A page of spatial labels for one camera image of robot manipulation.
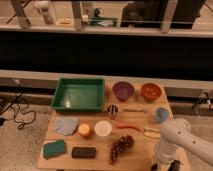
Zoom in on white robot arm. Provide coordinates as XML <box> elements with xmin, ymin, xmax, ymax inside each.
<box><xmin>153</xmin><ymin>118</ymin><xmax>213</xmax><ymax>171</ymax></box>

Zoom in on black brush block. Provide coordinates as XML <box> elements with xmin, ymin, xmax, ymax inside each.
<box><xmin>71</xmin><ymin>147</ymin><xmax>96</xmax><ymax>158</ymax></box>

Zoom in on purple bowl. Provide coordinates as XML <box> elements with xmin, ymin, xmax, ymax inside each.
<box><xmin>112</xmin><ymin>81</ymin><xmax>135</xmax><ymax>101</ymax></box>

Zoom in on small metal cup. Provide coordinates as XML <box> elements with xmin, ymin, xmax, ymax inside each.
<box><xmin>107</xmin><ymin>105</ymin><xmax>119</xmax><ymax>119</ymax></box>

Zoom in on green plastic tray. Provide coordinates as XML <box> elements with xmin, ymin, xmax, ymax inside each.
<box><xmin>51</xmin><ymin>78</ymin><xmax>105</xmax><ymax>112</ymax></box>

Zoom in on red bowl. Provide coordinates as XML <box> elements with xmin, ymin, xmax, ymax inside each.
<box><xmin>141</xmin><ymin>83</ymin><xmax>162</xmax><ymax>103</ymax></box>

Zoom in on orange fruit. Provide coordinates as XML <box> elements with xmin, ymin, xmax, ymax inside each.
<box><xmin>78</xmin><ymin>124</ymin><xmax>92</xmax><ymax>138</ymax></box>

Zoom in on light blue cloth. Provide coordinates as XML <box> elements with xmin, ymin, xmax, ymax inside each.
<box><xmin>54</xmin><ymin>117</ymin><xmax>79</xmax><ymax>136</ymax></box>

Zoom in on bunch of dark grapes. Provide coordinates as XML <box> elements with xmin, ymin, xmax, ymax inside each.
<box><xmin>110</xmin><ymin>135</ymin><xmax>134</xmax><ymax>164</ymax></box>

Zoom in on blue cup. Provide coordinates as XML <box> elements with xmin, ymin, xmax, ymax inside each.
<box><xmin>154</xmin><ymin>107</ymin><xmax>169</xmax><ymax>124</ymax></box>

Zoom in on green box on shelf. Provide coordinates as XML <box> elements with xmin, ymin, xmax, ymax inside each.
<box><xmin>89</xmin><ymin>17</ymin><xmax>117</xmax><ymax>27</ymax></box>

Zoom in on green sponge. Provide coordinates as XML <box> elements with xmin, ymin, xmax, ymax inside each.
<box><xmin>43</xmin><ymin>140</ymin><xmax>66</xmax><ymax>159</ymax></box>

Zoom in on yellow handled tongs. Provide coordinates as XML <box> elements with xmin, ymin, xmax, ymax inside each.
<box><xmin>144</xmin><ymin>127</ymin><xmax>161</xmax><ymax>139</ymax></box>

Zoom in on black cable on floor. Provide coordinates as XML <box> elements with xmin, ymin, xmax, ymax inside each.
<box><xmin>0</xmin><ymin>79</ymin><xmax>37</xmax><ymax>131</ymax></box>

